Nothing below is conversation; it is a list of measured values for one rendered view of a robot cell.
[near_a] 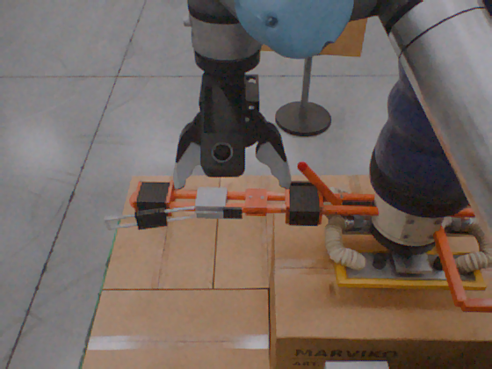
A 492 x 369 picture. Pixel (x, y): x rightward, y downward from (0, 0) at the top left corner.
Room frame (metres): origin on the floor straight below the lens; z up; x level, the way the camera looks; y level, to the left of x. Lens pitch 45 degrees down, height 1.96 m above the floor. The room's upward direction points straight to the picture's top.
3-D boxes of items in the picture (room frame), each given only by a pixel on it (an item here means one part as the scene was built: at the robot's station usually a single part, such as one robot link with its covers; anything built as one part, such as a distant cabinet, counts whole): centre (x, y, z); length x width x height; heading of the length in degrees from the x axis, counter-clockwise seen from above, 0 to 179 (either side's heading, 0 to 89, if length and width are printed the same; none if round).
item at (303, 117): (2.67, -0.36, 0.31); 0.40 x 0.40 x 0.62
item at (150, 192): (0.75, 0.23, 1.18); 0.08 x 0.07 x 0.05; 88
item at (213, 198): (0.74, 0.10, 1.17); 0.07 x 0.07 x 0.04; 88
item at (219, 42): (0.45, 0.03, 1.74); 0.08 x 0.08 x 0.05
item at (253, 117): (0.46, 0.03, 1.66); 0.09 x 0.08 x 0.12; 0
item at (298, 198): (0.73, -0.12, 1.18); 0.10 x 0.08 x 0.06; 178
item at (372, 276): (0.63, -0.37, 1.08); 0.34 x 0.10 x 0.05; 88
